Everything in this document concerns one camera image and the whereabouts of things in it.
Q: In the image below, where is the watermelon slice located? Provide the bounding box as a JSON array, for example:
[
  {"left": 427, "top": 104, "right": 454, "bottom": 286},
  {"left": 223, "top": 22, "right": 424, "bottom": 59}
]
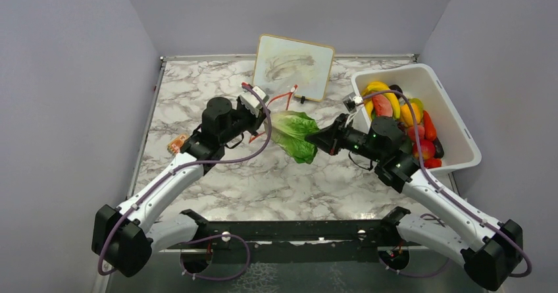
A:
[{"left": 371, "top": 94, "right": 393, "bottom": 117}]

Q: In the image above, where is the small whiteboard with wood frame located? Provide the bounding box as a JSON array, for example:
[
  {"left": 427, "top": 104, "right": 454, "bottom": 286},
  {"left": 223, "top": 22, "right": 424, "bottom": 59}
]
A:
[{"left": 252, "top": 34, "right": 336, "bottom": 102}]

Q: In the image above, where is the clear zip top bag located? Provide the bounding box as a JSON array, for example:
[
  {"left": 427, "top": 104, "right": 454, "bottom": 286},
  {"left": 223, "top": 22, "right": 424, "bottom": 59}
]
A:
[{"left": 248, "top": 84, "right": 299, "bottom": 144}]

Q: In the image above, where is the green lettuce head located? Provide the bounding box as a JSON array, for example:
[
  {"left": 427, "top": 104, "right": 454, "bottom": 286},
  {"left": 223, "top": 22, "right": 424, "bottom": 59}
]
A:
[{"left": 270, "top": 111, "right": 320, "bottom": 164}]

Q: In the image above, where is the pink peach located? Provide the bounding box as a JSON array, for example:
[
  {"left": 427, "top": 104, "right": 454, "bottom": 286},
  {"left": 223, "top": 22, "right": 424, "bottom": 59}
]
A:
[{"left": 407, "top": 124, "right": 425, "bottom": 142}]

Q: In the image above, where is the red apple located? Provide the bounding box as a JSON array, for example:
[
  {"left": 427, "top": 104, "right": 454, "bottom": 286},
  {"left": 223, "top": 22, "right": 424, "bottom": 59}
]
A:
[{"left": 412, "top": 139, "right": 436, "bottom": 160}]

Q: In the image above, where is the orange snack packet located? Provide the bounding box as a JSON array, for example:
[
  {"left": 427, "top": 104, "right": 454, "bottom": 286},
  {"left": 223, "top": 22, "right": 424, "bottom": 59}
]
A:
[{"left": 167, "top": 134, "right": 189, "bottom": 155}]

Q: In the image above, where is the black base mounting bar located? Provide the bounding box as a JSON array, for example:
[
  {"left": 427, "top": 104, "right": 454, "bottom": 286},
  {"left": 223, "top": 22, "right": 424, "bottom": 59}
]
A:
[{"left": 171, "top": 207, "right": 410, "bottom": 264}]

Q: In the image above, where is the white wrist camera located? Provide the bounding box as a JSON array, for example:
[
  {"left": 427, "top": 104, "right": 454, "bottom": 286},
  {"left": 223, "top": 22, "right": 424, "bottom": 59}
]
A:
[
  {"left": 239, "top": 85, "right": 269, "bottom": 117},
  {"left": 343, "top": 93, "right": 363, "bottom": 126}
]

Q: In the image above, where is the yellow banana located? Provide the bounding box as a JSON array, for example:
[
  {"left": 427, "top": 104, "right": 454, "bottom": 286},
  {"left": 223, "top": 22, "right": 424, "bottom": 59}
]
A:
[{"left": 361, "top": 81, "right": 401, "bottom": 120}]

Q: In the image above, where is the white plastic bin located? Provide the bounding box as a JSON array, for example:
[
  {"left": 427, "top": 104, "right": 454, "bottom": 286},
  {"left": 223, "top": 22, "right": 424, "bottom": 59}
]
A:
[{"left": 351, "top": 64, "right": 482, "bottom": 178}]

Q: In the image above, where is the dark eggplant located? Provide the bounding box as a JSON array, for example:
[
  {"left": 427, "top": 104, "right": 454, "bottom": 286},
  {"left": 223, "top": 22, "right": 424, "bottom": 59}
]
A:
[{"left": 432, "top": 138, "right": 445, "bottom": 159}]

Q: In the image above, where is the red chili pepper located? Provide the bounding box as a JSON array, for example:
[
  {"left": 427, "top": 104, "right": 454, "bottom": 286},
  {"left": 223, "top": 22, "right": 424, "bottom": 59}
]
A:
[{"left": 422, "top": 110, "right": 438, "bottom": 142}]

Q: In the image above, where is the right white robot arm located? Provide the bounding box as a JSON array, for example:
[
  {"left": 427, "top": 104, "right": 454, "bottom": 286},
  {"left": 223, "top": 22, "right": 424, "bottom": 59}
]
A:
[{"left": 305, "top": 114, "right": 523, "bottom": 291}]

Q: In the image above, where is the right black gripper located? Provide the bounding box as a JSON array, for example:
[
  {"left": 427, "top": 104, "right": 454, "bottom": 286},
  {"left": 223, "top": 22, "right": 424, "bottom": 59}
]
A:
[{"left": 307, "top": 113, "right": 384, "bottom": 163}]

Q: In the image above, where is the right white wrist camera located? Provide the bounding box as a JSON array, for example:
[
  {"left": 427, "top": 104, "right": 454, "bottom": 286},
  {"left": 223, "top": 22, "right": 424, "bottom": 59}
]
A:
[{"left": 343, "top": 93, "right": 363, "bottom": 126}]

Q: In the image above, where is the red tomato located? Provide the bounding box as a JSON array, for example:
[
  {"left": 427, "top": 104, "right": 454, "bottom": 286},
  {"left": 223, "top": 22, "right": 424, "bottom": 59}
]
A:
[{"left": 424, "top": 158, "right": 442, "bottom": 169}]

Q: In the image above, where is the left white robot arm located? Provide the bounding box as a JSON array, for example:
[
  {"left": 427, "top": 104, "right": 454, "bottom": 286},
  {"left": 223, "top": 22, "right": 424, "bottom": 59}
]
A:
[{"left": 91, "top": 95, "right": 271, "bottom": 277}]

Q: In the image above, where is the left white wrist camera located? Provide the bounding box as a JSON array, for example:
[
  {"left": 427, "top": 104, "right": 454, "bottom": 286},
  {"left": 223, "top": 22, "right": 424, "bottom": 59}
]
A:
[{"left": 239, "top": 85, "right": 269, "bottom": 117}]

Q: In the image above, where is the yellow bell pepper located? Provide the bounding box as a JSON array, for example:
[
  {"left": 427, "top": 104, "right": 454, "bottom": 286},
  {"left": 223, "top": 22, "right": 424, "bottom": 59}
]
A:
[{"left": 399, "top": 102, "right": 423, "bottom": 127}]

